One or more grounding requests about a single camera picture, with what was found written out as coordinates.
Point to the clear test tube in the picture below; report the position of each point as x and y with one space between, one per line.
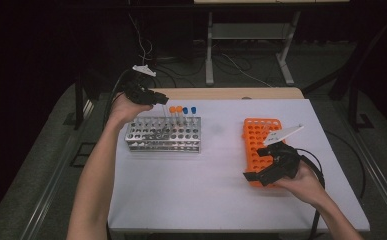
164 110
267 129

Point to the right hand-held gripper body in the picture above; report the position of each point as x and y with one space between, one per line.
286 161

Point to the black floor outlet frame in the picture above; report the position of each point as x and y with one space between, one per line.
81 156

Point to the blue-capped test tube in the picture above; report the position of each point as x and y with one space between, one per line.
185 110
193 109

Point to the person's left hand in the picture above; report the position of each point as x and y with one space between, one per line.
127 111

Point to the wooden table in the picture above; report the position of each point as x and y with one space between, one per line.
214 94

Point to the black metal stand with braces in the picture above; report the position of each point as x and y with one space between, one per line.
353 106

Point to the grey metal table frame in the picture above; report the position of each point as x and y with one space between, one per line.
209 60

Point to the person's right hand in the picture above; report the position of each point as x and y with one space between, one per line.
306 186

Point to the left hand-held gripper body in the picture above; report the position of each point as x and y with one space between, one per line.
136 88

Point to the orange plastic test tube rack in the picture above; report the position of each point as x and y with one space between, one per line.
252 133

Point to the silver metal test tube rack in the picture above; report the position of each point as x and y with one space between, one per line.
162 135

